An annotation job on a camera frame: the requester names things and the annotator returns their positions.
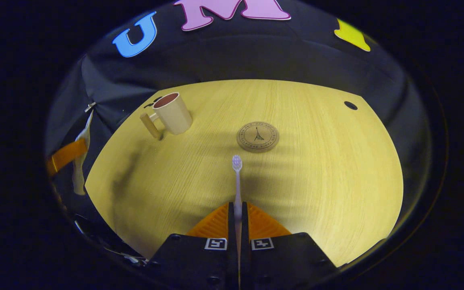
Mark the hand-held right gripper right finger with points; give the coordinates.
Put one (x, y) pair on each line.
(244, 229)

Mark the black backdrop cloth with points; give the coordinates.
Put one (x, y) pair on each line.
(256, 56)

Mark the round cork coaster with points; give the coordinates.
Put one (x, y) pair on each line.
(258, 137)

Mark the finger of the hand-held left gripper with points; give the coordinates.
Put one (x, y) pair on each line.
(67, 156)

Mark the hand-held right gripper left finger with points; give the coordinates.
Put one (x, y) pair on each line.
(232, 229)

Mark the white toothbrush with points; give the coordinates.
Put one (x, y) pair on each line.
(237, 185)

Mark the beige cup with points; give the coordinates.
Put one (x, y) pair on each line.
(175, 117)

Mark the silver clip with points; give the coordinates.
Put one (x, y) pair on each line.
(90, 106)

